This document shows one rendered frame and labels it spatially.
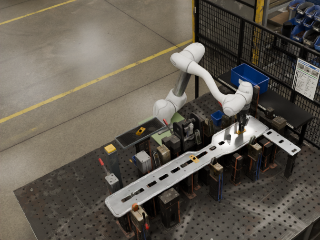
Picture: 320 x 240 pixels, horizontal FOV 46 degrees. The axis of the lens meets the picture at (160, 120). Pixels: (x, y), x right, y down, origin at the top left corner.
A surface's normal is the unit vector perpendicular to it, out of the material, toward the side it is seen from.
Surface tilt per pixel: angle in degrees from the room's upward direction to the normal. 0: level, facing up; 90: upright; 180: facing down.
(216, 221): 0
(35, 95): 0
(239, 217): 0
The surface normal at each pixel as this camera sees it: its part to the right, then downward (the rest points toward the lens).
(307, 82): -0.82, 0.42
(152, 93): -0.07, -0.75
